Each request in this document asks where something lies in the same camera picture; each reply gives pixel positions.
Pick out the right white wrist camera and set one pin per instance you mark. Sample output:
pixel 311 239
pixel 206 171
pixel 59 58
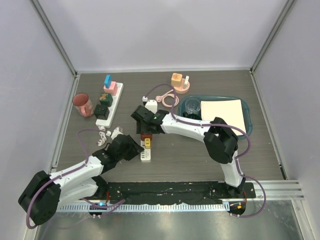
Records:
pixel 150 104

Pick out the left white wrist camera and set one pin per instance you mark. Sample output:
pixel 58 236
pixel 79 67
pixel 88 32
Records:
pixel 117 131

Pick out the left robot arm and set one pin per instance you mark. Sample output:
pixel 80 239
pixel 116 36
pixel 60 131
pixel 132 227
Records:
pixel 46 193

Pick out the teal plastic tray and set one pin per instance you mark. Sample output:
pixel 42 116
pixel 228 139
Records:
pixel 245 107

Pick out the white flat plug adapter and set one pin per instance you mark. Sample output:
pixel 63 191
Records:
pixel 186 82

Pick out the orange cube adapter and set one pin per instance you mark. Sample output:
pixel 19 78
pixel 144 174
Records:
pixel 176 79

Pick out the blue plug adapter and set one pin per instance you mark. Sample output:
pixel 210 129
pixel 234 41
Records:
pixel 108 81

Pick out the white paper sheet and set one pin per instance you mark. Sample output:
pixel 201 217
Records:
pixel 229 110

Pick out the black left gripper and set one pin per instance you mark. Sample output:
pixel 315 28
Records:
pixel 135 149

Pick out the red carp cube adapter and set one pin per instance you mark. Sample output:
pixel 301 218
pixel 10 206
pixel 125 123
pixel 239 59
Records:
pixel 144 136

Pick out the clear glass cup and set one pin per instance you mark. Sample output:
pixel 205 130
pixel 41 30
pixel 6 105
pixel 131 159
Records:
pixel 192 106

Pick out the dark green cup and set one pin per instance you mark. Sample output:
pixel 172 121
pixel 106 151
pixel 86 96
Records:
pixel 193 116

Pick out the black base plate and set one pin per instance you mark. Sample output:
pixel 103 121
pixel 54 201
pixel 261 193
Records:
pixel 170 193

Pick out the pink round socket base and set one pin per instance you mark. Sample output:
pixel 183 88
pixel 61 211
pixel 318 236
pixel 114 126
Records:
pixel 181 87

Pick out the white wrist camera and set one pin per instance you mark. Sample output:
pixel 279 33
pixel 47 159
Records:
pixel 150 104
pixel 117 131

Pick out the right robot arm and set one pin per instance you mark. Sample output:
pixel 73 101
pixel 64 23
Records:
pixel 219 139

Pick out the long white power strip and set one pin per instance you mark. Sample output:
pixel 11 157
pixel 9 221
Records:
pixel 112 109

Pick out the yellow usb plug adapter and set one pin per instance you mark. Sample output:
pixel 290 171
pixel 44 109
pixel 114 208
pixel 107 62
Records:
pixel 147 143

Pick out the small white usb power strip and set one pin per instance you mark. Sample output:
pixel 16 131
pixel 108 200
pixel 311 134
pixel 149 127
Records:
pixel 145 155

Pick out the green dragon cube adapter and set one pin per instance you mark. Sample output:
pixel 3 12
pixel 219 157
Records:
pixel 106 99

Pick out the black cube adapter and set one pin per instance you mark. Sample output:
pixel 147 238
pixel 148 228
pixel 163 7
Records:
pixel 101 112

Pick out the pink cube adapter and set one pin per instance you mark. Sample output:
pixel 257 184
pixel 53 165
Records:
pixel 112 89

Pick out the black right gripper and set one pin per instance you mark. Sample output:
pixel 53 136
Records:
pixel 140 129

